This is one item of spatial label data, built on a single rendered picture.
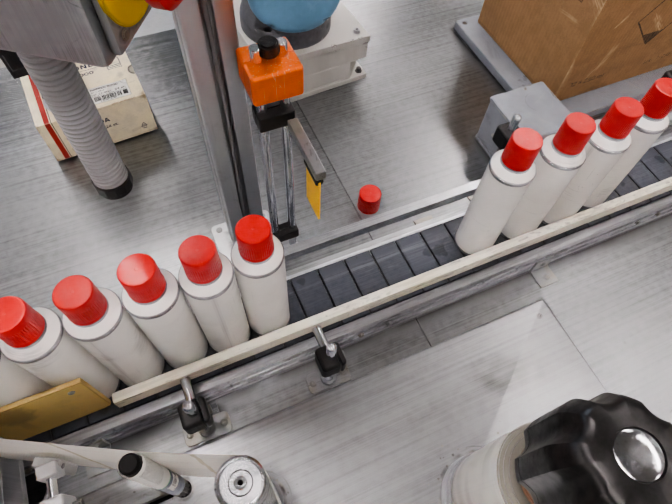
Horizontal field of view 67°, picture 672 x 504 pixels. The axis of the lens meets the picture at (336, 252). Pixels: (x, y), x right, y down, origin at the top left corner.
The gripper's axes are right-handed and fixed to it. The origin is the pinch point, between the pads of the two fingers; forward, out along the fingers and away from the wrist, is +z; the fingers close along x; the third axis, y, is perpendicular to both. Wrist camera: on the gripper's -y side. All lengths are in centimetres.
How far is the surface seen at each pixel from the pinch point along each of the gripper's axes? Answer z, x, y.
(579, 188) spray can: -7, 52, -51
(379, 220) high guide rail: -7, 45, -26
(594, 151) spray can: -13, 51, -51
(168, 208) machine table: 5.9, 21.8, -4.3
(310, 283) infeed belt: 1.3, 44.9, -16.8
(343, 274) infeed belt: 1, 46, -21
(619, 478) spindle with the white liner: -28, 76, -21
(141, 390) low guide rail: -3, 50, 6
